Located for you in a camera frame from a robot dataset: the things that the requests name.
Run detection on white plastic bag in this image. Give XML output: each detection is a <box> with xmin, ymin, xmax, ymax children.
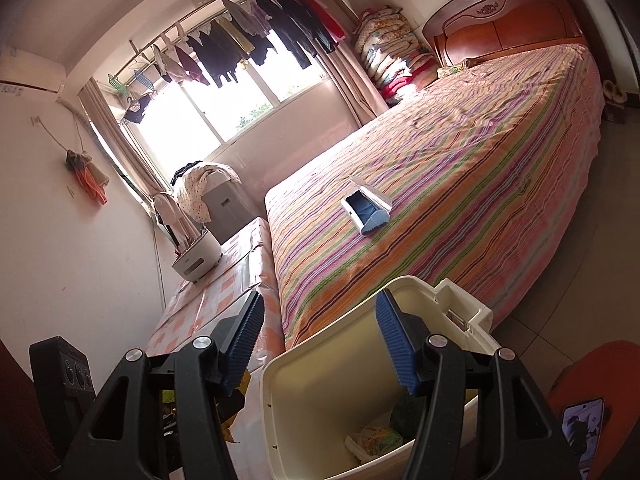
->
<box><xmin>344</xmin><ymin>426</ymin><xmax>404</xmax><ymax>464</ymax></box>

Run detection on cream plastic trash bin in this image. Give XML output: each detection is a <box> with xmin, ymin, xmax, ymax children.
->
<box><xmin>262</xmin><ymin>276</ymin><xmax>499</xmax><ymax>479</ymax></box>

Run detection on checkered orange white tablecloth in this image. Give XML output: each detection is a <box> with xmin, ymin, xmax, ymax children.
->
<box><xmin>145</xmin><ymin>218</ymin><xmax>284</xmax><ymax>479</ymax></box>

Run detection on white desk organizer box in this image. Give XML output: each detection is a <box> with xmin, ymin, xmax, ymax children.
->
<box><xmin>172</xmin><ymin>230</ymin><xmax>222</xmax><ymax>283</ymax></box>

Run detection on white blue box on bed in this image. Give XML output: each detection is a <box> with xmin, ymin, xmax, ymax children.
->
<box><xmin>341</xmin><ymin>176</ymin><xmax>393</xmax><ymax>235</ymax></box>

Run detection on grey fan heater with cloth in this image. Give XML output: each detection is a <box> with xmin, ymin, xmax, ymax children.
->
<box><xmin>170</xmin><ymin>160</ymin><xmax>262</xmax><ymax>243</ymax></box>

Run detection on striped colourful bedspread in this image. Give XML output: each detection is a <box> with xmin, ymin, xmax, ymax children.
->
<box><xmin>265</xmin><ymin>44</ymin><xmax>604</xmax><ymax>348</ymax></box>

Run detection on smartphone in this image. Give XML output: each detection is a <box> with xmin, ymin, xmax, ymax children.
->
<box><xmin>562</xmin><ymin>398</ymin><xmax>604</xmax><ymax>479</ymax></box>

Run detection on orange stool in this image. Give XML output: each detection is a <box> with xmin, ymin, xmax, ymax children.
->
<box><xmin>547</xmin><ymin>340</ymin><xmax>639</xmax><ymax>479</ymax></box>

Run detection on window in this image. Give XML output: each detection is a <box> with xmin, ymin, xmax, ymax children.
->
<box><xmin>122</xmin><ymin>32</ymin><xmax>329</xmax><ymax>180</ymax></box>

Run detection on pink curtain right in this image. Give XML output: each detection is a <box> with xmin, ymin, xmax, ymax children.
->
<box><xmin>312</xmin><ymin>40</ymin><xmax>388</xmax><ymax>128</ymax></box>

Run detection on stack of folded quilts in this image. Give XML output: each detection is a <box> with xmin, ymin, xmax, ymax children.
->
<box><xmin>354</xmin><ymin>6</ymin><xmax>440</xmax><ymax>106</ymax></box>

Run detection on air conditioner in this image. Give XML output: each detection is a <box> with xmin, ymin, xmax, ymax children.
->
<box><xmin>1</xmin><ymin>46</ymin><xmax>66</xmax><ymax>96</ymax></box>

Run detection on hanging dark clothes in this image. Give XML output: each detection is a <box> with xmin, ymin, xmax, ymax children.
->
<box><xmin>108</xmin><ymin>0</ymin><xmax>344</xmax><ymax>124</ymax></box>

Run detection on red wooden headboard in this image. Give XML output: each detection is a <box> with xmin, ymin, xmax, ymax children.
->
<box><xmin>422</xmin><ymin>0</ymin><xmax>600</xmax><ymax>65</ymax></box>

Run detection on orange cloth on wall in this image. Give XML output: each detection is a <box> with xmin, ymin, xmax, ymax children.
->
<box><xmin>65</xmin><ymin>150</ymin><xmax>110</xmax><ymax>206</ymax></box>

